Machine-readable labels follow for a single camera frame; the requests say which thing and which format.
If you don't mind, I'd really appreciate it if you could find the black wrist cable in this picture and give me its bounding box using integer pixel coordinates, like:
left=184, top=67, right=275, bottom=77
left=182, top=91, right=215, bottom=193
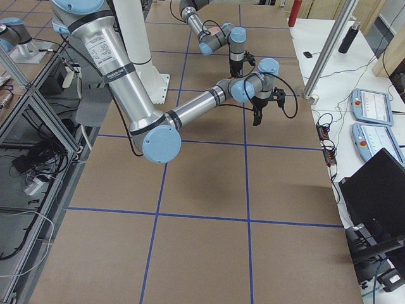
left=242, top=72, right=298, bottom=119
left=169, top=0, right=232, bottom=36

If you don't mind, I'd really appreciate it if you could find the far orange black hub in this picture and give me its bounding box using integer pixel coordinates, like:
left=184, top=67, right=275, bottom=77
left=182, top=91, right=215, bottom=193
left=316, top=124, right=330, bottom=141

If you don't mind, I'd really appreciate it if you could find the near orange black hub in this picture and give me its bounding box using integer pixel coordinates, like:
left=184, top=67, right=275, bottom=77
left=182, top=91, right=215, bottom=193
left=323, top=148, right=337, bottom=167

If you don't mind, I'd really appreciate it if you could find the black laptop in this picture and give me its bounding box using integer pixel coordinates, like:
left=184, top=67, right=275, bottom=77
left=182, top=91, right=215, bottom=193
left=338, top=147, right=405, bottom=241

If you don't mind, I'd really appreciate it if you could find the pink plate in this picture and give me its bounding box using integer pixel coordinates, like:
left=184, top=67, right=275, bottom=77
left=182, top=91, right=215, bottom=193
left=209, top=26, right=221, bottom=35

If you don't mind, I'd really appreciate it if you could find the orange black hub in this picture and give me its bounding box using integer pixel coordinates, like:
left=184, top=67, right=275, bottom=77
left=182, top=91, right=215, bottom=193
left=323, top=148, right=337, bottom=167
left=316, top=124, right=330, bottom=141

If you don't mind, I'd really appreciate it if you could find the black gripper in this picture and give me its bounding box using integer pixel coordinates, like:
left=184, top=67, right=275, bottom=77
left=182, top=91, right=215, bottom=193
left=252, top=96, right=271, bottom=126
left=229, top=59, right=244, bottom=78

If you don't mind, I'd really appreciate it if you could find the blue teach pendant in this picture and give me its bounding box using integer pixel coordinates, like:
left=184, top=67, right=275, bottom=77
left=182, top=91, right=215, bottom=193
left=352, top=123, right=404, bottom=164
left=351, top=88, right=394, bottom=126

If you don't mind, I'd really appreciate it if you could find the black bottle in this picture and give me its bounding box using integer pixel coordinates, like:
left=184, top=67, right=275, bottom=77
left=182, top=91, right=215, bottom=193
left=338, top=22, right=361, bottom=54

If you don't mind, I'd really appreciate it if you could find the aluminium frame post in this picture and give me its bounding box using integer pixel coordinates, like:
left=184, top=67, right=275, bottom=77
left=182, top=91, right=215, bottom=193
left=302, top=0, right=359, bottom=105

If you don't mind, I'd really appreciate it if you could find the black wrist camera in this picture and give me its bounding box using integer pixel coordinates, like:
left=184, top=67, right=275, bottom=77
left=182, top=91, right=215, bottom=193
left=244, top=51, right=256, bottom=67
left=271, top=87, right=285, bottom=109

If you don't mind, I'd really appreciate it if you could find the red bottle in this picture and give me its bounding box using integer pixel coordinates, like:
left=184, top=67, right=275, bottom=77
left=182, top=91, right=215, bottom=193
left=288, top=0, right=302, bottom=27

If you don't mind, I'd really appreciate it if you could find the near blue teach pendant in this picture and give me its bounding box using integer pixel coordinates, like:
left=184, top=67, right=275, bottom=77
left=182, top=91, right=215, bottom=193
left=352, top=123, right=404, bottom=164

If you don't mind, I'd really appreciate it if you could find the small black device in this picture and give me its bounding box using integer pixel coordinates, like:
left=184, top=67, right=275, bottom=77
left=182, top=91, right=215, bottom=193
left=303, top=51, right=313, bottom=58

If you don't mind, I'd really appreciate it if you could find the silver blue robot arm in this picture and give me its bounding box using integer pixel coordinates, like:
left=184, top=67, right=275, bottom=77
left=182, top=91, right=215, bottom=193
left=179, top=1, right=249, bottom=78
left=51, top=1, right=280, bottom=163

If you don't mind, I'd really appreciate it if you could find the white pedestal column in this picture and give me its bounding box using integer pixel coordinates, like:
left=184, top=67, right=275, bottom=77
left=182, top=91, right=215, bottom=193
left=112, top=0, right=170, bottom=104

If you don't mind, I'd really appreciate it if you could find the far blue teach pendant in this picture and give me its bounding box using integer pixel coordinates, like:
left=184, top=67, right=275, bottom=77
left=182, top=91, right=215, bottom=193
left=351, top=88, right=394, bottom=126

